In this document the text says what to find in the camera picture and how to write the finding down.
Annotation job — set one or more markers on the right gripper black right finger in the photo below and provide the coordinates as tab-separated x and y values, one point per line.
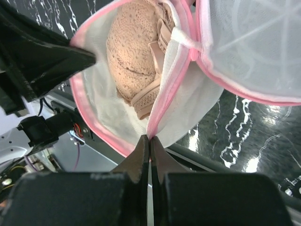
161	164

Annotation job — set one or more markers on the white mesh laundry bag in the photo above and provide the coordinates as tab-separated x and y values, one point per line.
251	48

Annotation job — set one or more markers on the beige pink bra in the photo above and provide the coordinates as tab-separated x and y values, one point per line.
136	47

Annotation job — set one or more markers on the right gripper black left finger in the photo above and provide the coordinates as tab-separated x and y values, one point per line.
135	170

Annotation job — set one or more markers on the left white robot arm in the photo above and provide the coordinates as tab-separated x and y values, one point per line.
33	133

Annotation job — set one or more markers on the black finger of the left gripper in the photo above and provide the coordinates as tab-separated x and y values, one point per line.
34	59

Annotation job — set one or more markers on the black marbled table mat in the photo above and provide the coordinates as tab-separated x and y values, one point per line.
236	133

